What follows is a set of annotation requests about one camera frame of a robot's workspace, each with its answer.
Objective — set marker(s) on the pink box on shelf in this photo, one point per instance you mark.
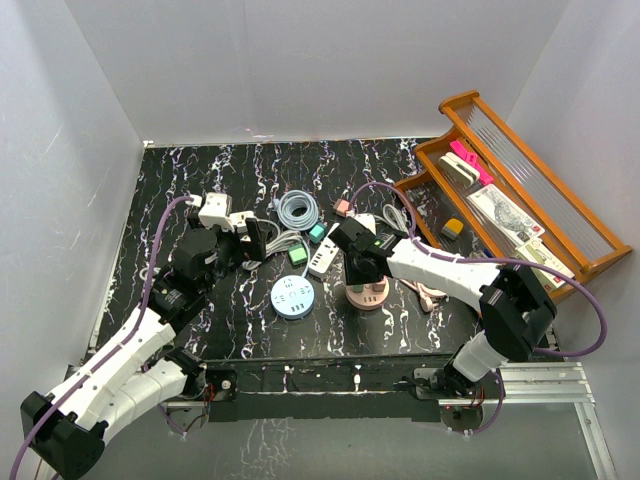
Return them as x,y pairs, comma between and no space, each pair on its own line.
470,162

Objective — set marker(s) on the white slanted power strip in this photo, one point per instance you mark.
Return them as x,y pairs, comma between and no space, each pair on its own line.
323,258

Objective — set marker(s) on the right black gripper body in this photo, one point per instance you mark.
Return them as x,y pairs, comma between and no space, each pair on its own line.
351,262

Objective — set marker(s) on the teal cube adapter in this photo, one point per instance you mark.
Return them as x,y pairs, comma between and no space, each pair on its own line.
317,233

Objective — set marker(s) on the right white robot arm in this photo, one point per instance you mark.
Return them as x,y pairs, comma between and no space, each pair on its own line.
514,308

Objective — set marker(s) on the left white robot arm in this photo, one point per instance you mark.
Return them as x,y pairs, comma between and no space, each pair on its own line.
69,427

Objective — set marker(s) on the green white box on shelf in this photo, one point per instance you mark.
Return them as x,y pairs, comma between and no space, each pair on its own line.
536,252

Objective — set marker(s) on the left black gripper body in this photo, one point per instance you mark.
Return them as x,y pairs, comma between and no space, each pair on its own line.
229,247

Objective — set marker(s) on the blue round power strip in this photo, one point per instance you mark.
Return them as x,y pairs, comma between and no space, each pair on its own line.
292,297

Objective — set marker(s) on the yellow cube adapter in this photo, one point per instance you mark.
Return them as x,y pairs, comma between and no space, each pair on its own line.
452,228

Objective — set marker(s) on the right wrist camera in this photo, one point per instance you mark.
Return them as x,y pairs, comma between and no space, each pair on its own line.
367,220

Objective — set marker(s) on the white long power strip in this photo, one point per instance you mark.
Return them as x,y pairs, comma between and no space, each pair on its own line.
239,220

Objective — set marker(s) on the pink cube adapter top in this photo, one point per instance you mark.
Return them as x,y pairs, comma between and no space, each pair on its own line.
343,208

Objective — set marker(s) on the printed package on shelf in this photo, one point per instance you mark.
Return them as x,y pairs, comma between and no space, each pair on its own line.
505,215

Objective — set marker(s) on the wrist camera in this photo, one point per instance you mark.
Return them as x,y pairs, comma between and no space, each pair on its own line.
367,220
214,210

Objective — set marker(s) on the pink round power strip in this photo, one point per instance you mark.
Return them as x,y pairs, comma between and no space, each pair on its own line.
368,302

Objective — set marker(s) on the wooden shelf rack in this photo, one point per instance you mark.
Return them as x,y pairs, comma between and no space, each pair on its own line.
573,233

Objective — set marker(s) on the green cube adapter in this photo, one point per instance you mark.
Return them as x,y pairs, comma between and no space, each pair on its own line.
297,254

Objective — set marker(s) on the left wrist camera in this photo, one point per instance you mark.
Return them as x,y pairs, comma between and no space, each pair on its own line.
214,210

